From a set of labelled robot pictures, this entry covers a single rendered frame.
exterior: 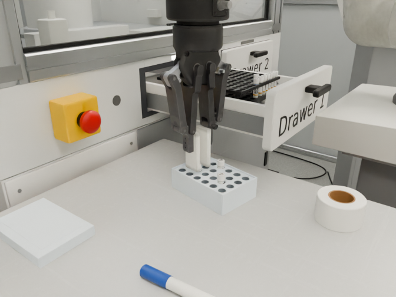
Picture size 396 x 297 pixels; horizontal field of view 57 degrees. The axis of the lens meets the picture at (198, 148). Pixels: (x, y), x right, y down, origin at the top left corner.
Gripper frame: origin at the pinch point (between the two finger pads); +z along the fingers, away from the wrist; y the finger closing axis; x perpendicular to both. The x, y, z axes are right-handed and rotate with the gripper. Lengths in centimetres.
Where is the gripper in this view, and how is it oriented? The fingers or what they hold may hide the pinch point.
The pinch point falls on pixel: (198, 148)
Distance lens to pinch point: 61.5
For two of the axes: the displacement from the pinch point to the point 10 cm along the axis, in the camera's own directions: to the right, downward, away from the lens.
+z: 0.0, 9.1, 4.0
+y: 7.3, -2.8, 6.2
